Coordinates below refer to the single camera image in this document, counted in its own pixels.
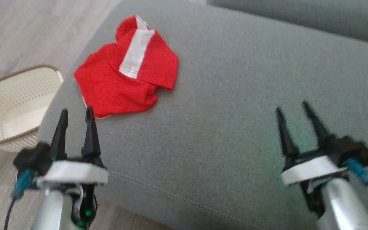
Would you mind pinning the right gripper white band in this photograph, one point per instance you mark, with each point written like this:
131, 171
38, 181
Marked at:
311, 167

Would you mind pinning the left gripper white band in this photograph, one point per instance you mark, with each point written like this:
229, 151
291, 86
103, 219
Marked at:
75, 174

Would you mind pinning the red shorts with white stripe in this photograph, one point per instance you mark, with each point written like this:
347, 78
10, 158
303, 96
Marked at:
107, 89

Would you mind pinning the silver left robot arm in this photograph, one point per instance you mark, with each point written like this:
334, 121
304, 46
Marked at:
53, 210

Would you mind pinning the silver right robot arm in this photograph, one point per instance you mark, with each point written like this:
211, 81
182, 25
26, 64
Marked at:
343, 204

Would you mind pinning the cream perforated laundry basket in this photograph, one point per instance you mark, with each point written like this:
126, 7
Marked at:
14, 105

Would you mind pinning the grey sofa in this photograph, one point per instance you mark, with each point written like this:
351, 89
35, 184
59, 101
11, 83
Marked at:
219, 127

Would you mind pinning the grey sofa back cushion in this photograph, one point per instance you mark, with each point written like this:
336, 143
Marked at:
299, 16

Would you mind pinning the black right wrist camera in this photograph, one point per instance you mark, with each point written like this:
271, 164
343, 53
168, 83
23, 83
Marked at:
353, 150

